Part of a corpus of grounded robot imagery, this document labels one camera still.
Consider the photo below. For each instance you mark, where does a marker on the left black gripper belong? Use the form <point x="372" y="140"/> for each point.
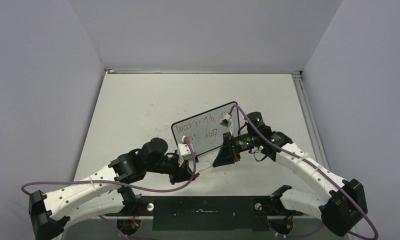
<point x="181" y="173"/>

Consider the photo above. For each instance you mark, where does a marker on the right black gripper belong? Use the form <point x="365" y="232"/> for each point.
<point x="227" y="154"/>

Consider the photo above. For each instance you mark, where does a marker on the black framed whiteboard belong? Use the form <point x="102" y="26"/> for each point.
<point x="203" y="130"/>

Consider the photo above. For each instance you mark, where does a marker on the white whiteboard marker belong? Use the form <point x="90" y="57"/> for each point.
<point x="206" y="168"/>

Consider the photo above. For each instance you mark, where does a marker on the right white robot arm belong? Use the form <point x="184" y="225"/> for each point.
<point x="339" y="203"/>

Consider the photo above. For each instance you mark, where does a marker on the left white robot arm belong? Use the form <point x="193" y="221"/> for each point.
<point x="110" y="189"/>

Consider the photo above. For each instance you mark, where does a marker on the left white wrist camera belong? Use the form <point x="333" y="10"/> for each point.
<point x="185" y="150"/>

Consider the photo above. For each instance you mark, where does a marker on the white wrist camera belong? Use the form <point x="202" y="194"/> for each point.
<point x="185" y="150"/>
<point x="226" y="121"/>

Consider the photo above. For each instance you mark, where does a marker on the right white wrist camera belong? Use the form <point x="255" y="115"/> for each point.
<point x="226" y="121"/>

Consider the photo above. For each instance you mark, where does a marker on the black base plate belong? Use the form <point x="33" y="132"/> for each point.
<point x="207" y="213"/>

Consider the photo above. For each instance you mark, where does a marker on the aluminium rail frame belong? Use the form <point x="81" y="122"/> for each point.
<point x="135" y="106"/>

